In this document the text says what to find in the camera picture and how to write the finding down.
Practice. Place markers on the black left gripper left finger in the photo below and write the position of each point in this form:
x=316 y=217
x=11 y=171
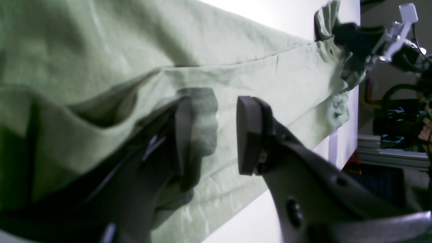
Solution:
x=114 y=202

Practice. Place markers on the green T-shirt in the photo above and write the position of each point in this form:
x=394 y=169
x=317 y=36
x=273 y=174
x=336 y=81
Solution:
x=77 y=76

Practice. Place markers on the aluminium frame rail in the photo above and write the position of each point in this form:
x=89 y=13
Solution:
x=369 y=152

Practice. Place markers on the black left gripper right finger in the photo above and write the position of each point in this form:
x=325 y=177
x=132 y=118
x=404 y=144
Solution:
x=315 y=201

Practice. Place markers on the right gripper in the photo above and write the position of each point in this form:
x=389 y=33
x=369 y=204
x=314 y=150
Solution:
x=362 y=42

